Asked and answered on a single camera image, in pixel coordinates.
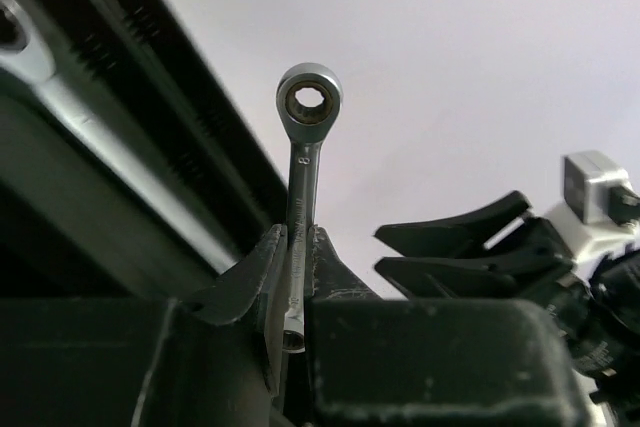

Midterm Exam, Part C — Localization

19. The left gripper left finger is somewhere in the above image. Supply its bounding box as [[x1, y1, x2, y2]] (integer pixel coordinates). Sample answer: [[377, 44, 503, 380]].
[[182, 224, 288, 392]]

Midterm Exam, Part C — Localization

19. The small silver combination wrench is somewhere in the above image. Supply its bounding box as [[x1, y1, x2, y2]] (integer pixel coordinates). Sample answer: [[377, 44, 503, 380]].
[[276, 63, 343, 354]]

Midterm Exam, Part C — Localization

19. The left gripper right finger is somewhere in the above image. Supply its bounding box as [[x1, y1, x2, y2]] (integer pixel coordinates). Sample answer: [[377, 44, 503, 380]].
[[305, 226, 383, 426]]

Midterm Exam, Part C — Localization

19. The large silver ratchet wrench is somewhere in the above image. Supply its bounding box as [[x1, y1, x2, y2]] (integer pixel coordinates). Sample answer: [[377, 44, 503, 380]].
[[1, 0, 238, 273]]

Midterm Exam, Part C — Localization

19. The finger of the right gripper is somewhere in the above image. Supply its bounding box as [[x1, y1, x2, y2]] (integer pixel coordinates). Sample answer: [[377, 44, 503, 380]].
[[374, 191, 531, 258]]

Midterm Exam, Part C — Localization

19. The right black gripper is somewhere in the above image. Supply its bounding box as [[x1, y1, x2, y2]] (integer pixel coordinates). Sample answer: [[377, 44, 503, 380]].
[[374, 247, 639, 380]]

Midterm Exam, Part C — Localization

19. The black plastic toolbox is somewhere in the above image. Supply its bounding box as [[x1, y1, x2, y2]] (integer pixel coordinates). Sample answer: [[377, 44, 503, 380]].
[[1, 0, 285, 298]]

